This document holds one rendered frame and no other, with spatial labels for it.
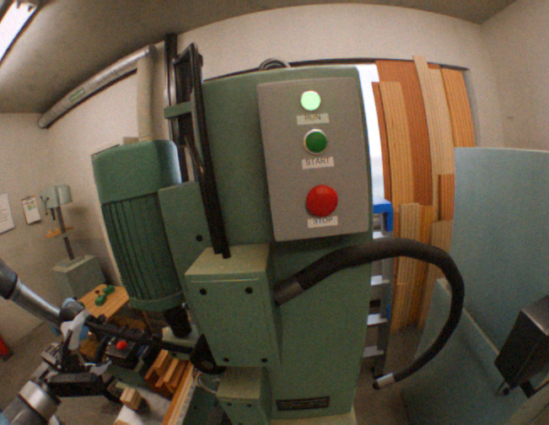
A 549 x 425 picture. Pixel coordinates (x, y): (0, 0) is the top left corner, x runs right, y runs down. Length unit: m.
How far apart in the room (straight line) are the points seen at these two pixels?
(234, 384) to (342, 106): 0.41
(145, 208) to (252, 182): 0.20
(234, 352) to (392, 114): 1.66
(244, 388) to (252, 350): 0.11
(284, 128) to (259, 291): 0.16
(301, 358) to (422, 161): 1.62
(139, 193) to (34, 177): 3.29
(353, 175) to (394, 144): 1.48
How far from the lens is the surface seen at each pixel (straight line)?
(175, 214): 0.37
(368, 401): 1.62
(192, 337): 0.58
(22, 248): 3.50
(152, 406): 0.66
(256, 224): 0.29
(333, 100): 0.23
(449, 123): 2.01
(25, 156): 3.64
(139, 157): 0.40
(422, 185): 1.83
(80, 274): 2.81
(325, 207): 0.21
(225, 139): 0.29
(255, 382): 0.40
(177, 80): 0.43
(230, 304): 0.25
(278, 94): 0.23
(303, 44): 1.94
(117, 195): 0.41
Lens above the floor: 1.40
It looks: 13 degrees down
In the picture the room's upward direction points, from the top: 7 degrees counter-clockwise
